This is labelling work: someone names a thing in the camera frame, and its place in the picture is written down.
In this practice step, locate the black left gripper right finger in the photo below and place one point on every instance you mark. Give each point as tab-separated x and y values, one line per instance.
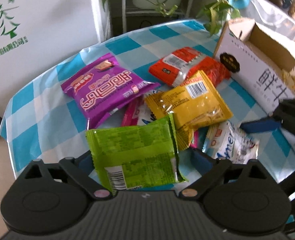
212	173

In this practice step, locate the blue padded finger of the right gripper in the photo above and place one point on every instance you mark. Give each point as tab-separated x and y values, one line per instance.
260	126

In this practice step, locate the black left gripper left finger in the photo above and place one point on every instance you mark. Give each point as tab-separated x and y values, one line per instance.
79	169

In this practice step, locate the green snack packet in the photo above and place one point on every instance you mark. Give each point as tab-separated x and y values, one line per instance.
136	157

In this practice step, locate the purple snack packet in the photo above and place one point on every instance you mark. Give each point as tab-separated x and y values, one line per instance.
103	87

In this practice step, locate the white blue snack packet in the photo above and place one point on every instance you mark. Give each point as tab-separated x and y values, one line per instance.
225	141

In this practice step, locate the white cardboard milk box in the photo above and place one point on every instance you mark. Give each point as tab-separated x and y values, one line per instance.
256	56

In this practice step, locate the blue white checkered tablecloth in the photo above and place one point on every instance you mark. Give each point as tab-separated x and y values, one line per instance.
40	121

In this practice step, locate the yellow snack packet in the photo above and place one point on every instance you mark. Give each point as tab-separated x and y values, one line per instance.
194	104

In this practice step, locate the pink snack packet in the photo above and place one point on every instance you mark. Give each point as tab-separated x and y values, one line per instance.
132	112

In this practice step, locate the orange red snack packet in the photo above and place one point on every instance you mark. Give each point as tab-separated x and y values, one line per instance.
183	63

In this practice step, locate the white metal plant shelf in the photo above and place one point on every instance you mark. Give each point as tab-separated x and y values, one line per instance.
154	8

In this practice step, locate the white refrigerator with green print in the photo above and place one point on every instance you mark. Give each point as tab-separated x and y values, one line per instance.
35	35

